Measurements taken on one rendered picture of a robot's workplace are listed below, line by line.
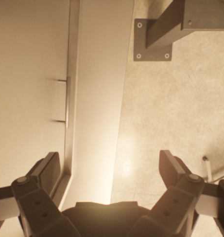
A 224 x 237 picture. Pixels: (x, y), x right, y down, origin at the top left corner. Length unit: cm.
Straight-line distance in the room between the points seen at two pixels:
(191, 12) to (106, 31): 25
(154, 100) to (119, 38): 93
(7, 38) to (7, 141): 15
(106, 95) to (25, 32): 36
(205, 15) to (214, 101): 117
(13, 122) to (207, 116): 154
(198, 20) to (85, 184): 68
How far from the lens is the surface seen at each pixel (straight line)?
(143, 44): 143
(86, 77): 61
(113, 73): 60
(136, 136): 152
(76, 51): 59
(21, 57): 32
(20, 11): 33
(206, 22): 56
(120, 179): 172
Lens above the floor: 140
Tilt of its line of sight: 75 degrees down
